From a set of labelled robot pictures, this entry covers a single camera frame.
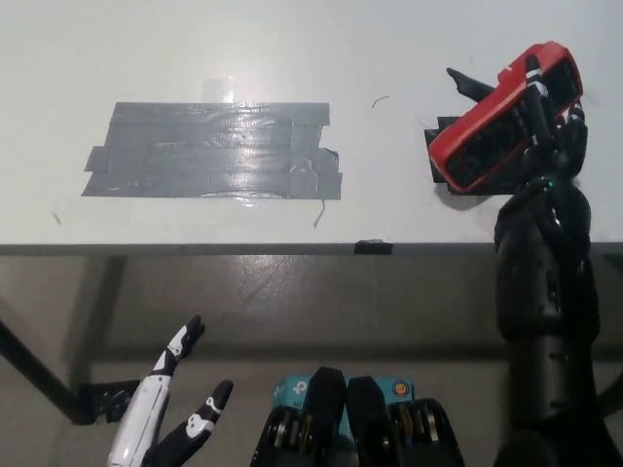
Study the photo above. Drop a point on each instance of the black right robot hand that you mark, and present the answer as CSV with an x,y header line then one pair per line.
x,y
560,151

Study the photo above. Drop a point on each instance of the grey duct tape patch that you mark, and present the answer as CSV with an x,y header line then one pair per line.
x,y
194,151

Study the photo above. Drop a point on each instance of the small black tape strip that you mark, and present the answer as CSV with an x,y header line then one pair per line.
x,y
374,247

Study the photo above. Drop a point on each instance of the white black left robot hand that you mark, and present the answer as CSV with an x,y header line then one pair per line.
x,y
143,413

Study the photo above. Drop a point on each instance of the red digital multimeter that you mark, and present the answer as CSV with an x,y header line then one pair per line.
x,y
487,112

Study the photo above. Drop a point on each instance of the black table leg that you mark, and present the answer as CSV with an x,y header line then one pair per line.
x,y
34,370

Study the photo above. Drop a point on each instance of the black teal robot torso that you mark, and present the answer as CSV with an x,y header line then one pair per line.
x,y
360,428

